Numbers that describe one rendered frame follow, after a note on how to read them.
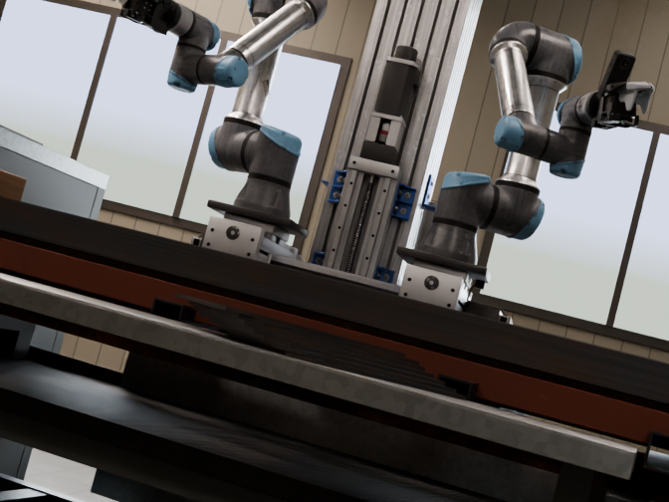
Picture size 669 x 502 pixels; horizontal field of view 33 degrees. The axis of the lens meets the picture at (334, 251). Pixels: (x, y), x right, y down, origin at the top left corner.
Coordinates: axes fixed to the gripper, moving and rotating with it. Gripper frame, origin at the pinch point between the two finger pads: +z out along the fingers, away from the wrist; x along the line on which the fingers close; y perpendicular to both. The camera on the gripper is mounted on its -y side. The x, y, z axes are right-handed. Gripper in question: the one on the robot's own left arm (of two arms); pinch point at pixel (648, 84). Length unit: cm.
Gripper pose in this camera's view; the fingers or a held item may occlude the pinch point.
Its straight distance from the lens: 243.9
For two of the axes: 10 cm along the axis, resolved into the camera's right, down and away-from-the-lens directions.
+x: -9.6, -1.3, -2.5
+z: 2.6, 0.0, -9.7
